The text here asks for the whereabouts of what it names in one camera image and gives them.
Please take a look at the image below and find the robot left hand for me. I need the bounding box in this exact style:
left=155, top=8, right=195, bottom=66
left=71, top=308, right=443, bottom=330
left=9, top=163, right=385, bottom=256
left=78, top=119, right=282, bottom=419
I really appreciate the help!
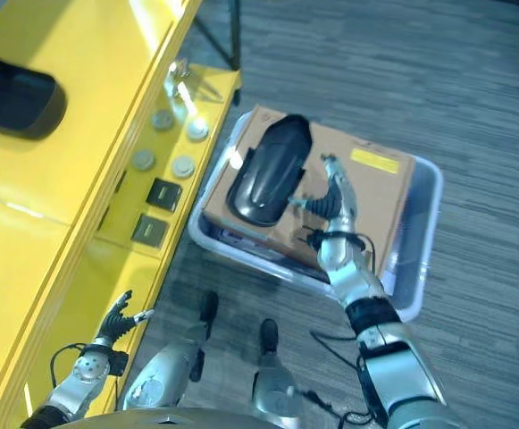
left=94, top=289, right=156, bottom=346

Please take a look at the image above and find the round silver disc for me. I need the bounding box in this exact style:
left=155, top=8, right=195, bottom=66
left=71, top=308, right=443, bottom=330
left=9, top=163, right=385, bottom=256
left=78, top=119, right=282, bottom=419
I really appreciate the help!
left=150, top=109, right=174, bottom=132
left=131, top=148, right=157, bottom=172
left=170, top=154, right=196, bottom=179
left=185, top=119, right=210, bottom=142

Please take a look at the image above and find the yellow label sticker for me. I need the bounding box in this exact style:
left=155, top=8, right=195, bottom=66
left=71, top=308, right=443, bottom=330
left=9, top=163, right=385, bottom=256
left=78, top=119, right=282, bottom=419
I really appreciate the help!
left=349, top=147, right=399, bottom=174

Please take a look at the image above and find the yellow metal shelf unit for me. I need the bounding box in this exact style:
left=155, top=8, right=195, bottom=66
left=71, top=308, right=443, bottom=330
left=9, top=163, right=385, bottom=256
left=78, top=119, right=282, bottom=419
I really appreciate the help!
left=0, top=0, right=243, bottom=429

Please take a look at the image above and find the black sole-shaped part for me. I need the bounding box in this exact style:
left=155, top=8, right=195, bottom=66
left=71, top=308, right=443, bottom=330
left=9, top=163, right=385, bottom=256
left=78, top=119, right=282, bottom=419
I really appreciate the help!
left=0, top=57, right=70, bottom=142
left=226, top=113, right=316, bottom=228

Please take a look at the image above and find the silver metal bracket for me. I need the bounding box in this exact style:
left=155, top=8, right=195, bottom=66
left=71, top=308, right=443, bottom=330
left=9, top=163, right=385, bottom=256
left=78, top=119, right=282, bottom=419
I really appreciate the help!
left=164, top=57, right=194, bottom=115

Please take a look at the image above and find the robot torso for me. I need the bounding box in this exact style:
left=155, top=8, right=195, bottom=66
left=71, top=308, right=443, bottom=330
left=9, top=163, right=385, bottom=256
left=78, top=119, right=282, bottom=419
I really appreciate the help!
left=52, top=406, right=261, bottom=429

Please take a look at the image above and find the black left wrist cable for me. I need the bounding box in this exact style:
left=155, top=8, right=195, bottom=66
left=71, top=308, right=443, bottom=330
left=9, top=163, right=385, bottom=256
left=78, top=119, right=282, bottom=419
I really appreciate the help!
left=49, top=341, right=88, bottom=391

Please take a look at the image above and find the black metal frame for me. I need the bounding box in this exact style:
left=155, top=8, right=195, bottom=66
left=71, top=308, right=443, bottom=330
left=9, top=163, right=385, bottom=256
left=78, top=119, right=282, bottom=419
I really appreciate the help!
left=191, top=0, right=243, bottom=106

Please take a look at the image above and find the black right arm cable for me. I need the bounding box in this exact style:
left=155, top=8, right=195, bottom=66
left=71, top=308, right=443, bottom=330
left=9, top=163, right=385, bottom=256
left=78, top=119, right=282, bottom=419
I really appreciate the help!
left=309, top=329, right=379, bottom=429

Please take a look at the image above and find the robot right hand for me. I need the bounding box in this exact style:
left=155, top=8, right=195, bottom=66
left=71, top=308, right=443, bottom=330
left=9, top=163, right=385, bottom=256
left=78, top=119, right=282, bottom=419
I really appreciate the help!
left=287, top=153, right=361, bottom=237

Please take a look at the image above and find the black square part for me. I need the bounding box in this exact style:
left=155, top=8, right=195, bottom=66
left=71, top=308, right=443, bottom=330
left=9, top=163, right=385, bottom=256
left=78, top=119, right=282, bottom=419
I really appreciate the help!
left=131, top=214, right=171, bottom=248
left=146, top=178, right=183, bottom=212

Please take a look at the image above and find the grey plastic box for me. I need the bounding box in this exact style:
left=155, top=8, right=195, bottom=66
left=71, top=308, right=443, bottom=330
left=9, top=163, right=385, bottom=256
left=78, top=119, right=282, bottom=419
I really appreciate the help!
left=188, top=111, right=445, bottom=324

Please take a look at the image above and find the brown cardboard box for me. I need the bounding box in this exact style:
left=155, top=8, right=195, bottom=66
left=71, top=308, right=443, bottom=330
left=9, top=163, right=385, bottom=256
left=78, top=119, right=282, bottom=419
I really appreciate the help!
left=201, top=104, right=418, bottom=281

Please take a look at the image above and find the robot right leg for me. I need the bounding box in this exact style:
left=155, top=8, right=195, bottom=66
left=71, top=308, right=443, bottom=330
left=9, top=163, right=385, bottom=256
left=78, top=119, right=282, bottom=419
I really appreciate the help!
left=251, top=317, right=306, bottom=420

